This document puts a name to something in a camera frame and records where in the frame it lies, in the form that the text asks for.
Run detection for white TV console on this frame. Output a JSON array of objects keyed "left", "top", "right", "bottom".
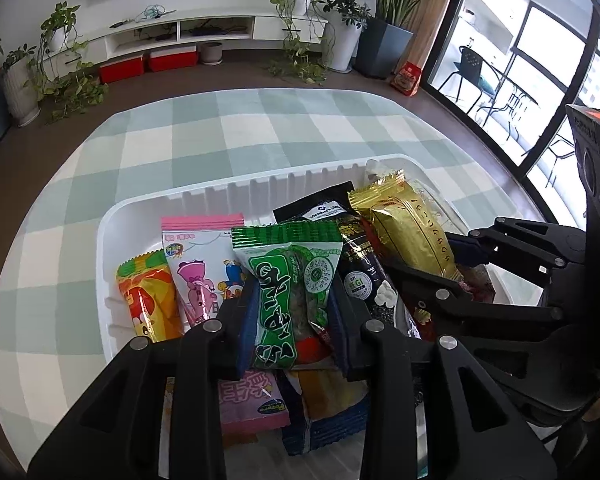
[{"left": 42, "top": 12, "right": 332, "bottom": 79}]

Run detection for blue Tipo snack pack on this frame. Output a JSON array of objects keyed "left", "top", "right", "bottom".
[{"left": 274, "top": 370, "right": 368, "bottom": 456}]

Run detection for white ribbed planter plant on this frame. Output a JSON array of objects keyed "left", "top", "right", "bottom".
[{"left": 2, "top": 44, "right": 40, "bottom": 128}]

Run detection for pink cartoon snack pack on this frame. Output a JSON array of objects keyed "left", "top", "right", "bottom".
[{"left": 161, "top": 214, "right": 290, "bottom": 436}]

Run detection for red snack bag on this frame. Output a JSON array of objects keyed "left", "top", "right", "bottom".
[{"left": 456, "top": 263, "right": 495, "bottom": 304}]

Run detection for white tall planter plant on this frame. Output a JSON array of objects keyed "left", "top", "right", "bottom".
[{"left": 322, "top": 0, "right": 370, "bottom": 74}]

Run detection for dark blue planter right plant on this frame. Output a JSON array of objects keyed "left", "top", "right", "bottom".
[{"left": 354, "top": 0, "right": 422, "bottom": 79}]

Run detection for left red storage box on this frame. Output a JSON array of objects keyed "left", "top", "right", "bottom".
[{"left": 98, "top": 54, "right": 145, "bottom": 84}]

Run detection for black snack bag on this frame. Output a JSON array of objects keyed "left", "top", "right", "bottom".
[{"left": 273, "top": 181, "right": 420, "bottom": 339}]

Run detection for right trailing plant on console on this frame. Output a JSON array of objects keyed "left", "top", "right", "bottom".
[{"left": 268, "top": 0, "right": 326, "bottom": 84}]

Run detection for green checkered tablecloth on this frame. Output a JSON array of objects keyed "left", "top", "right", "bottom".
[{"left": 0, "top": 88, "right": 518, "bottom": 465}]

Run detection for black balcony chair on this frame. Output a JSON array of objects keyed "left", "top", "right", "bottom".
[{"left": 436, "top": 44, "right": 541, "bottom": 129}]

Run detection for trailing pothos in white pot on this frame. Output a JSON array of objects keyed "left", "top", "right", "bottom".
[{"left": 28, "top": 1, "right": 108, "bottom": 124}]

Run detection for gold foil snack pack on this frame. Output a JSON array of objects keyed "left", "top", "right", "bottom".
[{"left": 348, "top": 170, "right": 463, "bottom": 282}]

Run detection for white plastic tray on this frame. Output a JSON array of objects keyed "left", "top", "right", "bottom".
[{"left": 95, "top": 153, "right": 544, "bottom": 480}]

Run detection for red gift box on floor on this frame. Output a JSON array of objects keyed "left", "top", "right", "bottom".
[{"left": 390, "top": 62, "right": 422, "bottom": 96}]

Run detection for green seaweed snack pack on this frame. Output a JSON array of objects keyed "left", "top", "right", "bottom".
[{"left": 232, "top": 220, "right": 343, "bottom": 370}]

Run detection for small grey pot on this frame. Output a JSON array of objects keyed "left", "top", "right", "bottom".
[{"left": 199, "top": 41, "right": 223, "bottom": 66}]

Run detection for orange yellow snack pack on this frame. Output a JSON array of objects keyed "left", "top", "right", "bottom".
[{"left": 116, "top": 249, "right": 183, "bottom": 342}]

